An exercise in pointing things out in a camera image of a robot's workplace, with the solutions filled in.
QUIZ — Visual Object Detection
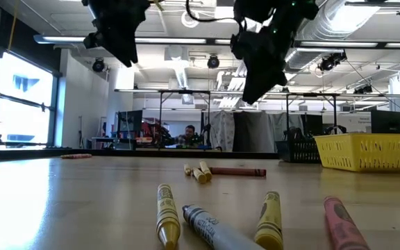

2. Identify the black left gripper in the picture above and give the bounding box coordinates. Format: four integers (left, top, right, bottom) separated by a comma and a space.
81, 0, 151, 68

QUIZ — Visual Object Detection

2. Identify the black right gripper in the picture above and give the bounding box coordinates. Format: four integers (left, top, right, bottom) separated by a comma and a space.
230, 20, 299, 106

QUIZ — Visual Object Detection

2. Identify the light grey curtain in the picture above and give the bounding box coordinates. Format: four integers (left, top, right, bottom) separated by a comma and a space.
271, 111, 307, 140

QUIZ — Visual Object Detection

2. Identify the dark grey curtain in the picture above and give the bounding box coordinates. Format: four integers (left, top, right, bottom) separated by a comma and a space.
233, 110, 278, 153

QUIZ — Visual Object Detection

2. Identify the ceiling strip light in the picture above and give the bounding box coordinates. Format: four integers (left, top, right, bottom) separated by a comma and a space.
33, 33, 234, 45
294, 40, 400, 49

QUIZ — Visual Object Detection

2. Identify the patterned white curtain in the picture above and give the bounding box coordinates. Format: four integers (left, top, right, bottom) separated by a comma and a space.
208, 110, 236, 152

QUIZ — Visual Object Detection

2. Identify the black plastic basket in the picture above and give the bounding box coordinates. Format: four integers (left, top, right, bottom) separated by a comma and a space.
275, 138, 322, 164

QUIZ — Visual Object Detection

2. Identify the black computer monitor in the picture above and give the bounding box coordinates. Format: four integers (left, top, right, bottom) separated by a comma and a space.
115, 110, 144, 140
370, 110, 400, 135

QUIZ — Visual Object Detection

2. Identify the black ceiling track light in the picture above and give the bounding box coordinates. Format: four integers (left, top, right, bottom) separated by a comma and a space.
317, 51, 348, 73

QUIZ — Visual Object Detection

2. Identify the red storage rack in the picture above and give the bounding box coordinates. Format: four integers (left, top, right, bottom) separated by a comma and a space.
140, 117, 170, 139

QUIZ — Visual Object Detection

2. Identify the person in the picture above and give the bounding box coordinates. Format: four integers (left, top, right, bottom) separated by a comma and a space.
176, 124, 203, 149

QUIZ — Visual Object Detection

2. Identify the yellow plastic basket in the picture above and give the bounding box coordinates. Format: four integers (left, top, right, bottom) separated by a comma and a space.
313, 133, 400, 174

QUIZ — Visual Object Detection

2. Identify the large window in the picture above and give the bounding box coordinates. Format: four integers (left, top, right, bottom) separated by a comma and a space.
0, 51, 60, 150

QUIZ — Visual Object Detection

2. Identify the white crayon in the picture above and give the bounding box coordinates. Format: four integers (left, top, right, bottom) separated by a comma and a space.
181, 204, 265, 250

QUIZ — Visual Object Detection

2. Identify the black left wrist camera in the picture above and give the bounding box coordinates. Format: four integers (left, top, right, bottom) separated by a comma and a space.
82, 31, 101, 49

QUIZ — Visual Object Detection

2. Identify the white ventilation duct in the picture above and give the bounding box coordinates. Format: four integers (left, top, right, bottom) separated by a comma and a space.
164, 44, 191, 90

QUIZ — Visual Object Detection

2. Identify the white cable coil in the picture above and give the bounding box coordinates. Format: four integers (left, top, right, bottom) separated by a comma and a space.
180, 9, 201, 29

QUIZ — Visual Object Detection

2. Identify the black frame workbench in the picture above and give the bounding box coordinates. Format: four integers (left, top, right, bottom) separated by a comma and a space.
255, 92, 381, 135
115, 88, 212, 151

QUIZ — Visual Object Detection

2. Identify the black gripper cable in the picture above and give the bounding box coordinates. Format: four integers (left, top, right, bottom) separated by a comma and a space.
185, 0, 244, 24

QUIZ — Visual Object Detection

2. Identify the ribbed silver duct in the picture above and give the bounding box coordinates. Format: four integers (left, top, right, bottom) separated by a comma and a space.
285, 0, 383, 72

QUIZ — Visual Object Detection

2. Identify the white wall sign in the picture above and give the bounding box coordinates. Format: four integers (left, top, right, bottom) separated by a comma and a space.
346, 113, 373, 133

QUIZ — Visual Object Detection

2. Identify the black metal table frame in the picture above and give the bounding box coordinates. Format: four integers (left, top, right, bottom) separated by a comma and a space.
0, 147, 281, 160

